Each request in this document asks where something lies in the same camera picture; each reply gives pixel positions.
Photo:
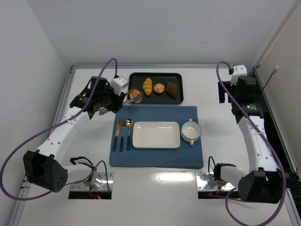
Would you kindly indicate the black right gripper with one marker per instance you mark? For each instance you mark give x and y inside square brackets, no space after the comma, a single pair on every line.
[224,92]

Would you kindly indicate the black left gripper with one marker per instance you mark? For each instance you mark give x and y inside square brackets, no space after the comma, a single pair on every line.
[115,101]

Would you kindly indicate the round bread roll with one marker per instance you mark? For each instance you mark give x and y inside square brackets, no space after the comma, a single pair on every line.
[136,95]

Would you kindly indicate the metal tongs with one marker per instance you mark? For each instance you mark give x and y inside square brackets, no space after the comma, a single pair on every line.
[129,100]

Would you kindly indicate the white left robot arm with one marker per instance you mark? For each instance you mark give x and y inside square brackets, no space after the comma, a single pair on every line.
[43,166]

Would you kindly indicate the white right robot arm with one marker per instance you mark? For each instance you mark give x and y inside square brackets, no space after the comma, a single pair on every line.
[263,183]

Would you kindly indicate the striped yellow bread loaf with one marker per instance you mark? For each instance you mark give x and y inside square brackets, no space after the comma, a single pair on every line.
[147,86]

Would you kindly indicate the black serving tray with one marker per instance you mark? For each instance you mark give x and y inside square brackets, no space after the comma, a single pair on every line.
[136,81]

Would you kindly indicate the small round bun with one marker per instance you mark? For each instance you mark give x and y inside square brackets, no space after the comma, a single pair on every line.
[159,88]

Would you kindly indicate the white rectangular plate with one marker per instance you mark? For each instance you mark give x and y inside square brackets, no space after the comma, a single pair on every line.
[156,135]

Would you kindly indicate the blue cloth placemat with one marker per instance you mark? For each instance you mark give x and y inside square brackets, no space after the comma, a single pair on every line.
[185,157]

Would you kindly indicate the dark brown croissant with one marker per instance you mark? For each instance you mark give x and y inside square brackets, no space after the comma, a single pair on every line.
[171,89]

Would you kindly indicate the white soup bowl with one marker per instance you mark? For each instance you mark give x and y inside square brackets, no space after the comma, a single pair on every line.
[191,132]

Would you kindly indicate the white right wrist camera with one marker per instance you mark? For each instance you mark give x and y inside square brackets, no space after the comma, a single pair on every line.
[238,70]

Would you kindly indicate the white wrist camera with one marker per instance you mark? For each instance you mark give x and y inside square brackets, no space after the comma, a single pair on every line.
[118,84]
[238,70]

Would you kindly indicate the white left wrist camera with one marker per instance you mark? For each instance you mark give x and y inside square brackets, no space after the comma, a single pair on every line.
[118,84]

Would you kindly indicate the gold fork dark handle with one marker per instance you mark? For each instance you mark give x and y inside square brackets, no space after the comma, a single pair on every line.
[123,125]

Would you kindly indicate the gold knife dark handle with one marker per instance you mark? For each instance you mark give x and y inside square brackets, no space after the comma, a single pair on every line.
[116,135]

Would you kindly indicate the gold spoon dark handle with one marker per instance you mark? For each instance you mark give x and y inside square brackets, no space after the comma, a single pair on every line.
[129,124]

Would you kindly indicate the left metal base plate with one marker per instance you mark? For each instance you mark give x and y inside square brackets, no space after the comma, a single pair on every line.
[102,183]

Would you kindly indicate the metal base plate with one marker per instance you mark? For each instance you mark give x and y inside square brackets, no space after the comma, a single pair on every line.
[102,183]
[206,183]

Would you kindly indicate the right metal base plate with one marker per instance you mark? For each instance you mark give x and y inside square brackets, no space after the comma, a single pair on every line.
[206,183]

